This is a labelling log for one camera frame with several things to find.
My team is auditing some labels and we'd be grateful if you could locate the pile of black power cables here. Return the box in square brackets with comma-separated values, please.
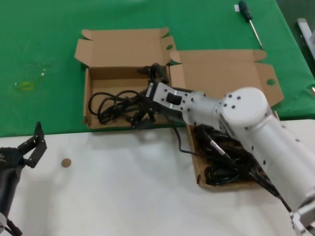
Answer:
[194, 124, 271, 186]

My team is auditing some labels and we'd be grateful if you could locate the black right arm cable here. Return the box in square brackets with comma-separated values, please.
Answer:
[172, 125, 293, 213]

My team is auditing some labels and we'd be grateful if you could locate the green handled screwdriver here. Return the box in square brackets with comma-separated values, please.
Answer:
[238, 0, 263, 49]

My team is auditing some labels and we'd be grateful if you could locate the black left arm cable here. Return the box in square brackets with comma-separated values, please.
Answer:
[5, 218, 23, 236]

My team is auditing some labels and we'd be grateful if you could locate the green tablecloth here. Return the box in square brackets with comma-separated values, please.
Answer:
[0, 0, 315, 138]

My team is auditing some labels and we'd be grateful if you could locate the black power cable with plug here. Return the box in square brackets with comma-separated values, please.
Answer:
[88, 90, 148, 125]

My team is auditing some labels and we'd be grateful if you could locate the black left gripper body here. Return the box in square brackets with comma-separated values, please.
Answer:
[0, 147, 25, 215]

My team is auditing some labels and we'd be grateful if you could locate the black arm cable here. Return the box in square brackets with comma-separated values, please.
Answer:
[172, 125, 293, 213]
[5, 218, 23, 236]

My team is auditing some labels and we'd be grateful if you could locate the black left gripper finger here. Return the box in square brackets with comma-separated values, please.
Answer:
[17, 121, 48, 169]

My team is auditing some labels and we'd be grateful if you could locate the grey metal bar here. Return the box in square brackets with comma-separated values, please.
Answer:
[296, 17, 315, 62]

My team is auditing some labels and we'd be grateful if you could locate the open brown cardboard box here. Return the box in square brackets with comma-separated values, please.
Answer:
[169, 49, 284, 192]
[74, 27, 177, 129]

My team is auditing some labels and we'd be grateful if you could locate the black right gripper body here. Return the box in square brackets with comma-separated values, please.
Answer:
[142, 97, 160, 114]

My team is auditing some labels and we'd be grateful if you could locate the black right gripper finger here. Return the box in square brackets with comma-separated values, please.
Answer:
[126, 108, 157, 130]
[137, 63, 170, 86]

